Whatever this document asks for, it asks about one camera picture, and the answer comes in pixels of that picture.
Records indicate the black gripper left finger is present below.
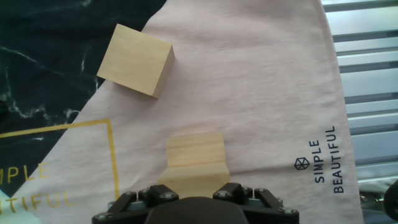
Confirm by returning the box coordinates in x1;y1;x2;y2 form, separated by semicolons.
92;184;180;224

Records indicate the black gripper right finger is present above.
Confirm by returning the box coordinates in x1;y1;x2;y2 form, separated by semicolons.
212;182;300;224

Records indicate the plain wooden cube block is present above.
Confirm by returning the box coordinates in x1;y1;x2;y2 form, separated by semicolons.
96;23;176;100
156;162;231;199
165;133;226;169

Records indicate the marble pink black cloth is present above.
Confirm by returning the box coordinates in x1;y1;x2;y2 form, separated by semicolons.
0;0;364;224

